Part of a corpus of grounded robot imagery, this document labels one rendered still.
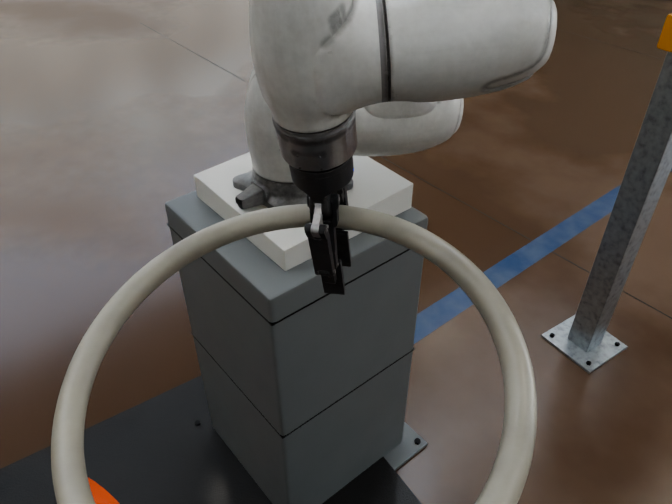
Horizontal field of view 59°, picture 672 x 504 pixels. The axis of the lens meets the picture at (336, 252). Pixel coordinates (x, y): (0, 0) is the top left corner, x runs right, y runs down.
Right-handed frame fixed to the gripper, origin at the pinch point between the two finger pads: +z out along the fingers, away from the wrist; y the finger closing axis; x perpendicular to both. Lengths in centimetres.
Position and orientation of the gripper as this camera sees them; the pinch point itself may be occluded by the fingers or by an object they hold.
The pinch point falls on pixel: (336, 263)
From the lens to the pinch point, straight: 83.0
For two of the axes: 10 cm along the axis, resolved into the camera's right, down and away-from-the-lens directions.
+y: -1.9, 7.5, -6.3
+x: 9.8, 0.8, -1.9
